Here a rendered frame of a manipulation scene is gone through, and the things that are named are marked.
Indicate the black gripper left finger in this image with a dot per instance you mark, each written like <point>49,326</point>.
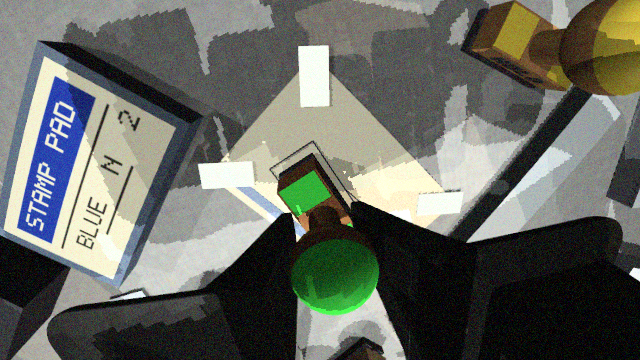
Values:
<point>249,312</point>

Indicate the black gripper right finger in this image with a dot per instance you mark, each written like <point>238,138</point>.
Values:
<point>436,289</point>

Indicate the red-handled rubber stamp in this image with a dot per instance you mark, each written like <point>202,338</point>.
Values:
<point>364,349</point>

